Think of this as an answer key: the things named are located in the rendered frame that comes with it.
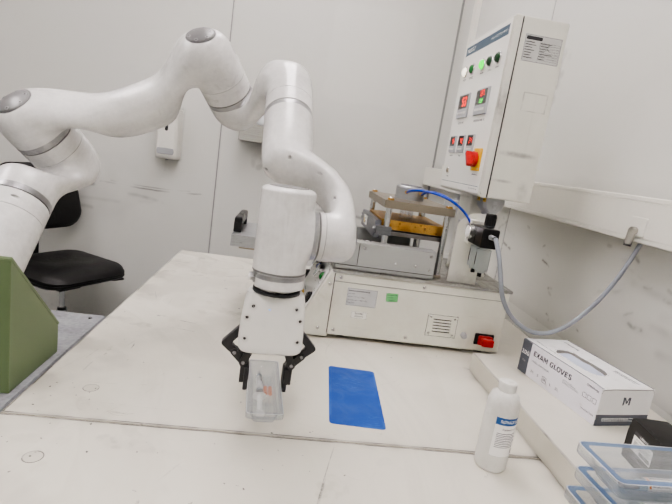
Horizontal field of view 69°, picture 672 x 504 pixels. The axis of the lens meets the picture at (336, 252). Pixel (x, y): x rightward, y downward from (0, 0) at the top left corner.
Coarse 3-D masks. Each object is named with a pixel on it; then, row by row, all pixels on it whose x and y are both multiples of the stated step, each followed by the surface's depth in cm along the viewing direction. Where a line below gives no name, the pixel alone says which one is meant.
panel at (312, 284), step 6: (324, 264) 131; (330, 264) 124; (312, 270) 142; (324, 270) 126; (330, 270) 120; (306, 276) 146; (312, 276) 137; (324, 276) 122; (306, 282) 140; (312, 282) 131; (318, 282) 124; (306, 288) 134; (312, 288) 127; (318, 288) 121; (312, 294) 122; (306, 300) 123; (306, 306) 121
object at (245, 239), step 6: (246, 228) 131; (252, 228) 132; (234, 234) 120; (240, 234) 121; (246, 234) 122; (252, 234) 124; (234, 240) 121; (240, 240) 121; (246, 240) 121; (252, 240) 121; (240, 246) 121; (246, 246) 121; (252, 246) 121
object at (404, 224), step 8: (376, 216) 131; (384, 216) 129; (392, 216) 132; (400, 216) 133; (408, 216) 132; (416, 216) 142; (392, 224) 124; (400, 224) 124; (408, 224) 124; (416, 224) 124; (424, 224) 124; (432, 224) 127; (392, 232) 124; (400, 232) 125; (408, 232) 125; (416, 232) 125; (424, 232) 125; (432, 232) 125; (440, 232) 125; (432, 240) 125
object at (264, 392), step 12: (252, 360) 88; (264, 360) 89; (252, 372) 84; (264, 372) 84; (276, 372) 85; (252, 384) 80; (264, 384) 80; (276, 384) 81; (252, 396) 76; (264, 396) 76; (276, 396) 77; (252, 408) 72; (264, 408) 73; (276, 408) 73
